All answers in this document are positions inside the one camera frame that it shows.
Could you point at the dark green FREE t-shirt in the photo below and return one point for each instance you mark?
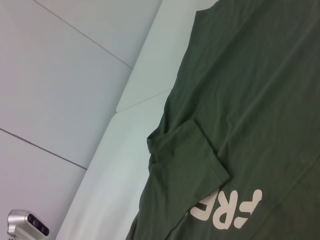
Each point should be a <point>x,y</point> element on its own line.
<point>237,100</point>

